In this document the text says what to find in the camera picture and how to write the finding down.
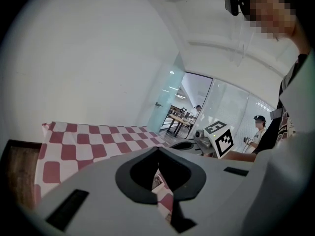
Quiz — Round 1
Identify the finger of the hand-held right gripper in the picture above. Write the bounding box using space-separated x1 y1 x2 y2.
169 140 198 149
169 145 205 157

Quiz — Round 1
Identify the red white checkered tablecloth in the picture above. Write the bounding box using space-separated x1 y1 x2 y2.
34 121 174 227

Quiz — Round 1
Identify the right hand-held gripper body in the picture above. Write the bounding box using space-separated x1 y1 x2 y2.
196 121 234 159

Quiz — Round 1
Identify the black printed t-shirt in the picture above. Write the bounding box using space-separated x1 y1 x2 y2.
253 77 299 155

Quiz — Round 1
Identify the black head camera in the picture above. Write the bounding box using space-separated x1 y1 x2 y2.
223 0 241 17

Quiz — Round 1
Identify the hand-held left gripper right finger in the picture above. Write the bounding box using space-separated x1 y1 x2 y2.
158 146 255 236

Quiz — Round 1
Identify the right hand-held gripper camera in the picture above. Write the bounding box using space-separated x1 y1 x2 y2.
194 129 213 147

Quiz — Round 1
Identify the clear plastic visor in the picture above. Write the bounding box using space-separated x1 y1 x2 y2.
230 21 255 67

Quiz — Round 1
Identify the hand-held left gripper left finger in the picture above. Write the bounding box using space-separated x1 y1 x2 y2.
34 146 178 236

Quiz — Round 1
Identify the person's right forearm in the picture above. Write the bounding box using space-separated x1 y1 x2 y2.
221 150 257 163

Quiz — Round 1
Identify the frosted glass door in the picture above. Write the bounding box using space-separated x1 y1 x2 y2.
147 52 187 135

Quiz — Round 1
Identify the person's head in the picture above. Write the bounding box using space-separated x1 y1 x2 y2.
240 0 311 58

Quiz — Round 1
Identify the long wooden table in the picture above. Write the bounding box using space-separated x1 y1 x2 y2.
167 113 196 136

